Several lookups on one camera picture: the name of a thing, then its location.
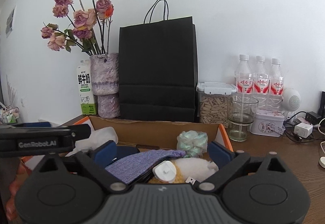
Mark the dark navy glasses case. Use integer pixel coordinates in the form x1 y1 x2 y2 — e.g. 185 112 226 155
112 146 140 162

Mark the water bottle red label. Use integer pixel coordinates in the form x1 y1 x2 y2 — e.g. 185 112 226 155
268 58 284 111
253 55 270 108
235 54 254 95

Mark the left water bottle red label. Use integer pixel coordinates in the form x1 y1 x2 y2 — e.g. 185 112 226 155
235 54 254 95

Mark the yellow white plush toy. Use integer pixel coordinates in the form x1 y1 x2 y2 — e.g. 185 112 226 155
148 157 219 184

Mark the purple textured vase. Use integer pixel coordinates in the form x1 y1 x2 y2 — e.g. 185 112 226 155
90 53 120 119

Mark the person's left hand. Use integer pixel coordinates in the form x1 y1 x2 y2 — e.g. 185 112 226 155
5 161 31 221

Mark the purple knitted cloth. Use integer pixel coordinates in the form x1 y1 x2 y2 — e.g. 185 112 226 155
105 150 186 184

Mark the black upright device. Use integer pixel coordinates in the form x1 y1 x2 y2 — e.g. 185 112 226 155
318 91 325 118

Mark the orange red cardboard box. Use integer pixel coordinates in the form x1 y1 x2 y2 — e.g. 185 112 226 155
20 115 234 171

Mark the clear plastic cotton swab box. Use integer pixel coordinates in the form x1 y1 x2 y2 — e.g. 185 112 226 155
74 127 118 151

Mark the dried pink rose bouquet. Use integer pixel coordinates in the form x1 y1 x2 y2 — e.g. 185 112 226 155
41 0 114 56

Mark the pale green plastic bag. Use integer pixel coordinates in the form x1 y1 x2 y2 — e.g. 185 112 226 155
177 130 208 158

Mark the middle water bottle red label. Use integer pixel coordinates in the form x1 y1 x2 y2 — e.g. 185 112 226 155
253 55 270 108

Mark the white floral tin box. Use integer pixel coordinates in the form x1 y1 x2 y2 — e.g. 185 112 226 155
249 109 285 137

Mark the black paper shopping bag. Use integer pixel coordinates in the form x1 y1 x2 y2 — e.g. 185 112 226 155
118 0 198 122

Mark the white green milk carton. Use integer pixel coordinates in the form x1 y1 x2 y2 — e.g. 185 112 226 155
77 59 98 115

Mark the empty clear glass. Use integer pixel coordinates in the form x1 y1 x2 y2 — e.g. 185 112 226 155
227 93 258 142

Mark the white round speaker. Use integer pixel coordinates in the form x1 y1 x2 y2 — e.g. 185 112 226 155
282 88 301 112

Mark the white round plastic gadget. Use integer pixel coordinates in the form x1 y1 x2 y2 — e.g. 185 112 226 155
152 161 177 183

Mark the clear seed storage container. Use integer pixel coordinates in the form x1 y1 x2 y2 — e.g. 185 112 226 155
197 82 236 128

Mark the right water bottle red label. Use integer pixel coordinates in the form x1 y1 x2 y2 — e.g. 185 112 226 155
268 58 284 111

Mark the white power adapter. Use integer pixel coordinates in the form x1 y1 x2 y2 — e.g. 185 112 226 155
294 123 313 139

